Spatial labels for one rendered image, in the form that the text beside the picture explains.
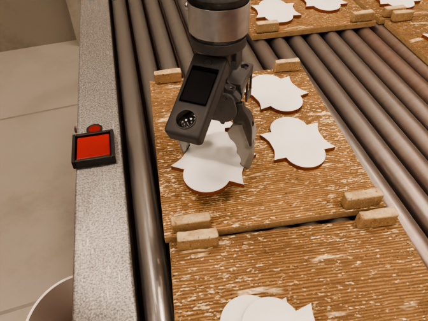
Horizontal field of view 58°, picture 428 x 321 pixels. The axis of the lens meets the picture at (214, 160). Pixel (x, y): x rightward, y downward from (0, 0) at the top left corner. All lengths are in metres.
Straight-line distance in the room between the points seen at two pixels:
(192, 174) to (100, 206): 0.17
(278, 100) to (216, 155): 0.24
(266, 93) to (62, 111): 1.78
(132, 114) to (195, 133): 0.38
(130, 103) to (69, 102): 1.68
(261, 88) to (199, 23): 0.39
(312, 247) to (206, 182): 0.18
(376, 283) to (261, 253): 0.16
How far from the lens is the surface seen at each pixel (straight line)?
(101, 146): 0.74
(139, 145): 0.74
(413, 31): 1.18
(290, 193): 0.64
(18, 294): 1.74
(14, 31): 3.14
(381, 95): 0.94
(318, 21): 1.15
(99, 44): 1.09
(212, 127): 0.73
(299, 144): 0.71
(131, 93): 0.88
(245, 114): 0.53
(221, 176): 0.58
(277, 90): 0.83
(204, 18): 0.47
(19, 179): 2.12
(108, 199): 0.67
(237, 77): 0.54
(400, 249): 0.63
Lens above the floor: 1.42
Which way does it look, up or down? 46 degrees down
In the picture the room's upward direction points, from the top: straight up
